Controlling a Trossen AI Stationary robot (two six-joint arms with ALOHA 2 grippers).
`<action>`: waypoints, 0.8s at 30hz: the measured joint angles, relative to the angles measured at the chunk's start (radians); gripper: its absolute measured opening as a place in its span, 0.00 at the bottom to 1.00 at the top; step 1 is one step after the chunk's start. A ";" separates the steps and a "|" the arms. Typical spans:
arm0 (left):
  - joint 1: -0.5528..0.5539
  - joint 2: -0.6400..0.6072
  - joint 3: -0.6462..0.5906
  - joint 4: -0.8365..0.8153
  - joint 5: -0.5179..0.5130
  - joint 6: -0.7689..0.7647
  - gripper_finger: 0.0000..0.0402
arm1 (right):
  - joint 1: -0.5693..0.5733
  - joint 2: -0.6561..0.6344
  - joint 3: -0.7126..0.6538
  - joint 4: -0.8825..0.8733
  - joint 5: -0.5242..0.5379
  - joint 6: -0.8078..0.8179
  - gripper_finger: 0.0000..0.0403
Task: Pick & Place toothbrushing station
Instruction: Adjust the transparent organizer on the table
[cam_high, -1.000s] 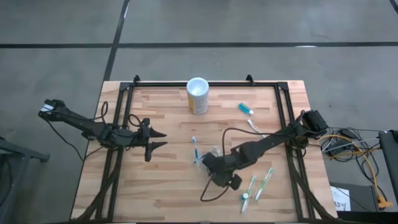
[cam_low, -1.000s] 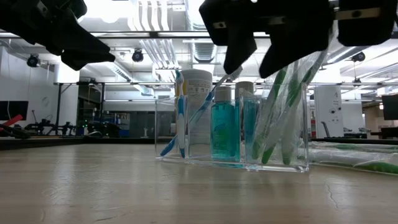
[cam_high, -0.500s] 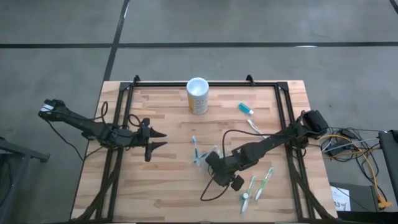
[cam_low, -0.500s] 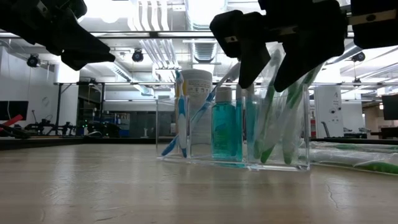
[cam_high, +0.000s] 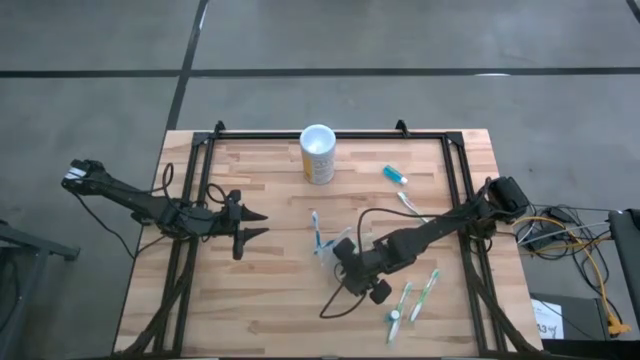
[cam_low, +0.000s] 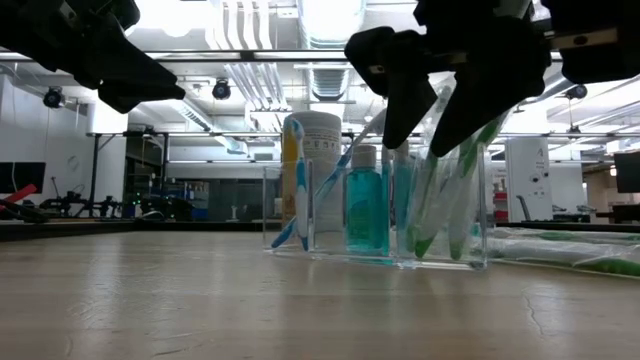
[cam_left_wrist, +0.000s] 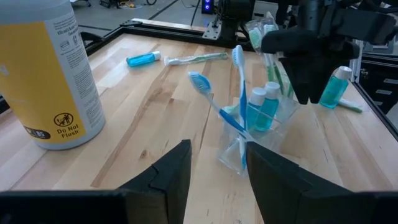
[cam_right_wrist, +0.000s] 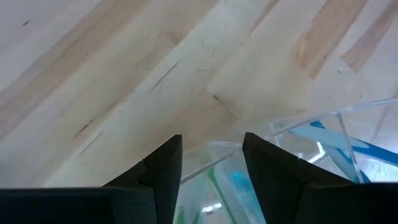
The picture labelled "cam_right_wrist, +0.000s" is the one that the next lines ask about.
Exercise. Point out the clear acrylic organizer box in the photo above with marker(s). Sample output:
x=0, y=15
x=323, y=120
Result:
x=382, y=172

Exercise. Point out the green toothbrush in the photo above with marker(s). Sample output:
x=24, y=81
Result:
x=216, y=182

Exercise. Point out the blue white toothbrush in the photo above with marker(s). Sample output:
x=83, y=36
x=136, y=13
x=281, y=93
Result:
x=342, y=161
x=382, y=154

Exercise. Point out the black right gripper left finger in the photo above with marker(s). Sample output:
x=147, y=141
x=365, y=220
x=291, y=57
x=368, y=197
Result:
x=140, y=199

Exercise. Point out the blue mouthwash bottle white cap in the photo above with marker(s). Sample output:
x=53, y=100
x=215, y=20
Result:
x=244, y=186

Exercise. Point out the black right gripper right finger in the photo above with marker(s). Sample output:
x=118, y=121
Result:
x=295, y=193

